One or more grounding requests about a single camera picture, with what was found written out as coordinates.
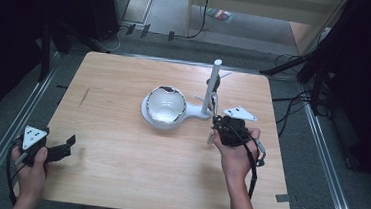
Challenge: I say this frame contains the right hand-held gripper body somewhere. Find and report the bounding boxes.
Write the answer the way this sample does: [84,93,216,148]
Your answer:
[214,103,261,150]

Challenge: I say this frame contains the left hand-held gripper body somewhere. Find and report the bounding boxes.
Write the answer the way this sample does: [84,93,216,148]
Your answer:
[11,123,54,169]

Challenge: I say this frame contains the brown leather horse keychain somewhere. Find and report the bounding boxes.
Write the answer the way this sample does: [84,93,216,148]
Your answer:
[203,73,223,116]

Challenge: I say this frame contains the white hook stand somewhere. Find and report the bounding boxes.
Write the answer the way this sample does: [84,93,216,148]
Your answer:
[139,52,234,136]

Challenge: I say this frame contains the person's right hand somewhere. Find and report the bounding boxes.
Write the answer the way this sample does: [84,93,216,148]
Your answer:
[208,124,263,188]

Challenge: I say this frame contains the person's left hand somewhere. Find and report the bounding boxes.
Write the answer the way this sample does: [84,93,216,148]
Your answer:
[6,144,51,205]

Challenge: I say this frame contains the silver metal clip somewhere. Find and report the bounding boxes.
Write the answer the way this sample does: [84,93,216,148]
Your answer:
[252,137,269,168]

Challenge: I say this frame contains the glossy white bowl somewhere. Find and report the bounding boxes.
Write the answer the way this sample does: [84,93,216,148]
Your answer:
[144,83,189,126]

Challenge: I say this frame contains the grey tape piece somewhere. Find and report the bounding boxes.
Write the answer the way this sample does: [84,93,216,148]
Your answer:
[274,193,292,204]

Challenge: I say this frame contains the black metal stand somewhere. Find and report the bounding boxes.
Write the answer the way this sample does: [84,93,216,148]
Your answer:
[256,0,360,118]
[36,17,114,89]

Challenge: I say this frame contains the colourful flat packet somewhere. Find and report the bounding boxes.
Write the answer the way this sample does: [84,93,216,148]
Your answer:
[205,7,236,24]

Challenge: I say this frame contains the light wooden furniture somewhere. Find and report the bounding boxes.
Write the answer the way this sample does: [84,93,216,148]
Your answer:
[183,0,350,60]

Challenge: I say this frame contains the dark cabinet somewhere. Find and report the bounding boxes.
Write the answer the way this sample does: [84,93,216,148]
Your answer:
[80,0,132,45]

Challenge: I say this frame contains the metal floor rail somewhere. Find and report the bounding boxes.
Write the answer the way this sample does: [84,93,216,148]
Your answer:
[294,102,371,209]
[0,45,62,209]

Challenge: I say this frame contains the left hand-held gripper black cable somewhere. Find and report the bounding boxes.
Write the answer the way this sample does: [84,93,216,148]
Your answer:
[2,139,26,207]

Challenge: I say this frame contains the hand-held gripper black cable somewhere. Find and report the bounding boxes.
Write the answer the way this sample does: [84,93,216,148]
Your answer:
[2,139,26,207]
[225,125,262,200]

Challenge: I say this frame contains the right hand-held gripper black cable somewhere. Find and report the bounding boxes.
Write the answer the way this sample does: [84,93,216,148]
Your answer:
[225,125,262,200]

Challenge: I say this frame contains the black floor cable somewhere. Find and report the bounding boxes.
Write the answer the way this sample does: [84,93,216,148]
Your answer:
[268,52,319,141]

